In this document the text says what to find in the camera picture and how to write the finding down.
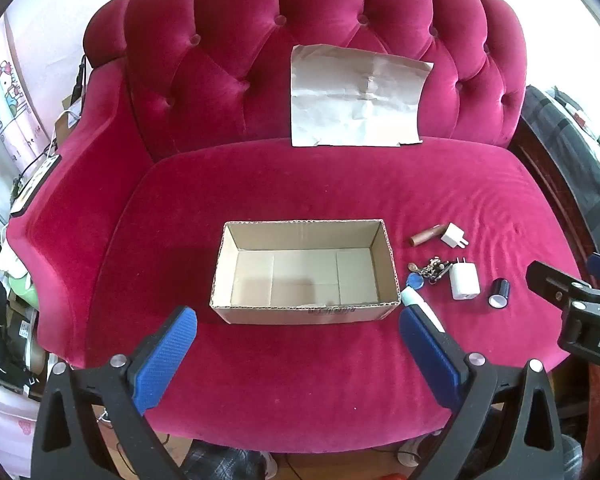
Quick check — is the red velvet tufted sofa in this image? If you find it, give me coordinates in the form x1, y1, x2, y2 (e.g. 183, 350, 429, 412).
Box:
5, 0, 586, 453

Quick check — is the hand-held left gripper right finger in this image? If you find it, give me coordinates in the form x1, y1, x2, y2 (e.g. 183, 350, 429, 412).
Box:
397, 305, 566, 480

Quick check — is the pink storage bin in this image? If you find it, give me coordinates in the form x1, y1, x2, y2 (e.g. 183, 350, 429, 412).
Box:
0, 375, 48, 480

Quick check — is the creased beige paper sheet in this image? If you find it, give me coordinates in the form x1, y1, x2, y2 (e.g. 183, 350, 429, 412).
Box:
290, 44, 435, 148

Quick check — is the small brown carton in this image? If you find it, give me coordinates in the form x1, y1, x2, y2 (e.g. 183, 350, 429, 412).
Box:
54, 110, 83, 136

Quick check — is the grey plaid blanket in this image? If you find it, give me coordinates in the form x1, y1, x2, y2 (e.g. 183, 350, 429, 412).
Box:
522, 85, 600, 261

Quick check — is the brown lipstick tube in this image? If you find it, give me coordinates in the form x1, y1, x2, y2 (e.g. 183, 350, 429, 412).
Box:
408, 223, 448, 247

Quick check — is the small white plug charger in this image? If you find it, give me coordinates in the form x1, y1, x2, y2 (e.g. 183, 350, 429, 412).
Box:
441, 222, 469, 250

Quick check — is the cartoon printed curtain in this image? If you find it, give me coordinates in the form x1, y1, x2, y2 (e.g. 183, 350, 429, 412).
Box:
0, 20, 51, 211

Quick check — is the cardboard box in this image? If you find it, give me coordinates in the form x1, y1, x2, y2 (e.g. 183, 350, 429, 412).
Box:
209, 218, 401, 326

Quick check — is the dark wooden bed frame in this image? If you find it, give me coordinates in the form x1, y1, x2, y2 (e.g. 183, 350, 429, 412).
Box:
509, 120, 598, 266

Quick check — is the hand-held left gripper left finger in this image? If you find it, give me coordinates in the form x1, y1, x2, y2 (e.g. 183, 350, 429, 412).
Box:
30, 305, 198, 480

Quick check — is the keychain with blue fob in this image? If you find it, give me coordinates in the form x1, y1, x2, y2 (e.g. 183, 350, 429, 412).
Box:
406, 256, 462, 292

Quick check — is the black adapter with cable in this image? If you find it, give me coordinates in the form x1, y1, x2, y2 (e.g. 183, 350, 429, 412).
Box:
72, 55, 88, 106

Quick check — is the dark plaid cloth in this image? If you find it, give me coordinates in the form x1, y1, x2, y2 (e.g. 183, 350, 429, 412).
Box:
182, 440, 278, 480

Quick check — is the white cosmetic bottle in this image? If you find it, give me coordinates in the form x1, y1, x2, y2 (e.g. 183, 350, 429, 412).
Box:
400, 287, 446, 333

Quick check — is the black round jar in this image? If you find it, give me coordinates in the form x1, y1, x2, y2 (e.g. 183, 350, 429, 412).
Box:
488, 277, 511, 309

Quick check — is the large white plug charger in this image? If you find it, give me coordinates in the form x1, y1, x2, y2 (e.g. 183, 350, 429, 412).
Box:
449, 257, 480, 301

